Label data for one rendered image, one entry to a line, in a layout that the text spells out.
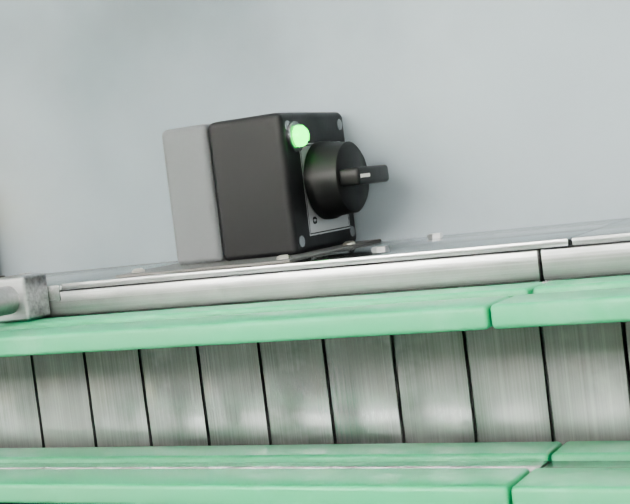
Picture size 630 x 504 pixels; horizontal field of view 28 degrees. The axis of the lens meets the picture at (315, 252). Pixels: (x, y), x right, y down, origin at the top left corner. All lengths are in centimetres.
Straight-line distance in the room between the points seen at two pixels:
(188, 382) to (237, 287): 6
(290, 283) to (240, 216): 8
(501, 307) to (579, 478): 8
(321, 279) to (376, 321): 11
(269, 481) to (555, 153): 26
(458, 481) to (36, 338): 22
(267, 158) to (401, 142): 10
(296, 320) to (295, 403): 11
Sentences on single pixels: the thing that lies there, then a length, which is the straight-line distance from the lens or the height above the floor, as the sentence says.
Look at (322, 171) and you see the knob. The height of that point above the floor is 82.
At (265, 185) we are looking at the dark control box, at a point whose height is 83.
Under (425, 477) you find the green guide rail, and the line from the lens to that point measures 55.
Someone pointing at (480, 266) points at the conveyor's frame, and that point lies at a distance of 60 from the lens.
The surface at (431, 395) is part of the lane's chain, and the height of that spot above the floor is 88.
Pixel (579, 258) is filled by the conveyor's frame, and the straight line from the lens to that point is 58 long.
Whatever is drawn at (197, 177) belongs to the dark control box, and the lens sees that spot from 72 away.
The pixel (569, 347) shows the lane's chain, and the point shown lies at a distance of 59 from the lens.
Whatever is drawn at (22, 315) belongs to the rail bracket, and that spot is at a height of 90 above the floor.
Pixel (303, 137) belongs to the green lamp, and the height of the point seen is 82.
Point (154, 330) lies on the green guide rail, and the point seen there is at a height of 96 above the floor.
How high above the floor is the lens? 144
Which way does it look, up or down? 62 degrees down
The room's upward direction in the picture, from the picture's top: 103 degrees counter-clockwise
